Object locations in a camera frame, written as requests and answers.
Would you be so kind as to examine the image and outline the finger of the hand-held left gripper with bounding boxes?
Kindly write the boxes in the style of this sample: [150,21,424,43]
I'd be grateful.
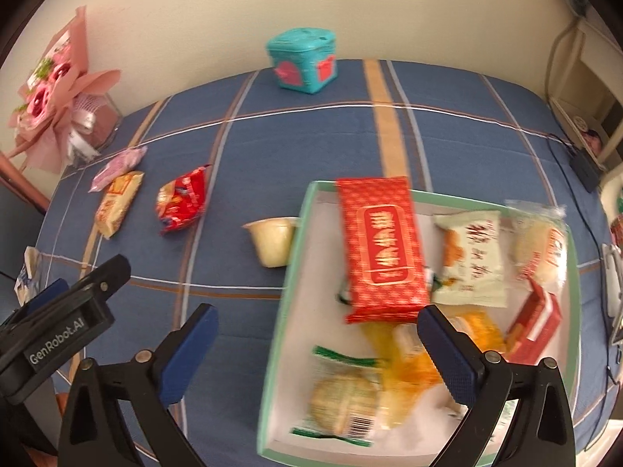
[19,278,70,319]
[63,254,132,302]

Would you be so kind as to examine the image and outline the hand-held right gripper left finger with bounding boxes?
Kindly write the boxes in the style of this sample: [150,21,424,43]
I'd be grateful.
[57,303,220,467]

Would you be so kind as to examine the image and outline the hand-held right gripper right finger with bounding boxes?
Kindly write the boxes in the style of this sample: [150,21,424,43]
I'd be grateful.
[417,304,576,467]

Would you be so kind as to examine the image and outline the orange cake clear packet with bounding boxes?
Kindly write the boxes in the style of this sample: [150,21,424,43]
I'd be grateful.
[360,311,507,429]

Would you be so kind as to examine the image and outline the small red carton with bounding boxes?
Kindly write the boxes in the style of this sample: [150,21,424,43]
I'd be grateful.
[503,277,563,365]

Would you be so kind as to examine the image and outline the white snack packet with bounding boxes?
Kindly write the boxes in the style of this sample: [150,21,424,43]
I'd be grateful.
[431,210,509,308]

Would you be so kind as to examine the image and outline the green-edged clear biscuit packet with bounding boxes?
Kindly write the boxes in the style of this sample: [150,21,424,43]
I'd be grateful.
[290,345,390,448]

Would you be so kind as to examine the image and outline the red snack packet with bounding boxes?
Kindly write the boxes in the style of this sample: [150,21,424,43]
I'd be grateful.
[336,176,431,324]

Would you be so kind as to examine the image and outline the clear bun packet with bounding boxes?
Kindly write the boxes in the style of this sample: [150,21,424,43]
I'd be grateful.
[505,199,570,288]

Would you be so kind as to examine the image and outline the green-rimmed white tray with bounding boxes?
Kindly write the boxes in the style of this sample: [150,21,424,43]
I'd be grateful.
[256,180,582,467]

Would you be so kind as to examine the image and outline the cream and orange snack packet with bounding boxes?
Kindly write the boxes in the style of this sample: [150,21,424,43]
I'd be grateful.
[94,171,145,240]

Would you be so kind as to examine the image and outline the red crisps packet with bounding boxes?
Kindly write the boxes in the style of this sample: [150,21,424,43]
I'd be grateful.
[155,164,212,235]

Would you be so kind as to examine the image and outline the pink snack packet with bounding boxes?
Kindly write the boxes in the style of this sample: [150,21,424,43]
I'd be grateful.
[90,146,148,193]

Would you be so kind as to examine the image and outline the cream jelly cup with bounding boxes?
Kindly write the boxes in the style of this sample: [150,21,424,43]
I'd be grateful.
[242,216,300,268]

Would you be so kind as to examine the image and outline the clear glass vase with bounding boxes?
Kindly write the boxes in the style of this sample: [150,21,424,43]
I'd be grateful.
[73,92,122,156]

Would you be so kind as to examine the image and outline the white plastic object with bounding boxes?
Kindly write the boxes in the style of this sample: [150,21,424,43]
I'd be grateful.
[601,243,623,346]

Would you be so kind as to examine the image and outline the pink paper flower bouquet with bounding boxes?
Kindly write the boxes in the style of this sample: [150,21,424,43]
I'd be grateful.
[7,6,122,176]

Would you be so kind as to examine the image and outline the blue plaid bed sheet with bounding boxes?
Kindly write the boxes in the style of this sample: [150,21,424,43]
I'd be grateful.
[12,58,616,467]

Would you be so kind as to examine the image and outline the black power adapter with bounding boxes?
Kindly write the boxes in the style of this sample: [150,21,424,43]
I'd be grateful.
[570,150,602,193]

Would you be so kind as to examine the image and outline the teal tin box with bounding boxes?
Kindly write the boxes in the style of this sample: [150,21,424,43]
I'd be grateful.
[265,26,339,95]

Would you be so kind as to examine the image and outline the white shelf unit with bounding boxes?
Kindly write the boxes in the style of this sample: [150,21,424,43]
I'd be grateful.
[545,10,623,171]

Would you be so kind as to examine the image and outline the black cable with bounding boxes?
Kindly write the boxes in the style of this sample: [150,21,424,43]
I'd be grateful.
[545,132,582,157]

